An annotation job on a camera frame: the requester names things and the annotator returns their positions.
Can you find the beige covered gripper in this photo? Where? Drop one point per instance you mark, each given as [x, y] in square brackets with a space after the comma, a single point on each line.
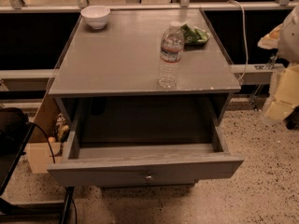
[290, 42]

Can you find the grey top drawer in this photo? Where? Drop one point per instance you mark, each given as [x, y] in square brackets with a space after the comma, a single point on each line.
[143, 168]

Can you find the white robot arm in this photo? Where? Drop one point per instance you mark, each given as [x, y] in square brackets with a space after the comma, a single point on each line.
[285, 38]

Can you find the grey wooden drawer cabinet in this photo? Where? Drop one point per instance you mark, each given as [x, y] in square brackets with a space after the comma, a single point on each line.
[108, 84]

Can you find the green chip bag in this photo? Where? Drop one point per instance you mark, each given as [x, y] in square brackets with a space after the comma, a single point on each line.
[195, 36]

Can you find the clear plastic water bottle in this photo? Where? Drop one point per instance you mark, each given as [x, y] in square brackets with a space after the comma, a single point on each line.
[172, 45]

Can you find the white ceramic bowl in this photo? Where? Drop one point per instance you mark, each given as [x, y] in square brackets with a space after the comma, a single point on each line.
[95, 16]

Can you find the toy items in box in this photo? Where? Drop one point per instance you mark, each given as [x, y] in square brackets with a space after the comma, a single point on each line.
[61, 130]

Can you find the cardboard box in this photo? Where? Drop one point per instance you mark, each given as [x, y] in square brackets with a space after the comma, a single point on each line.
[40, 152]

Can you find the black chair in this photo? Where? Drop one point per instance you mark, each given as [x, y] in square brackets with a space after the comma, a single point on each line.
[15, 133]

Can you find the metal railing frame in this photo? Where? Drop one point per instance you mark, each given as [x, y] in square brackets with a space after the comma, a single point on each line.
[36, 37]

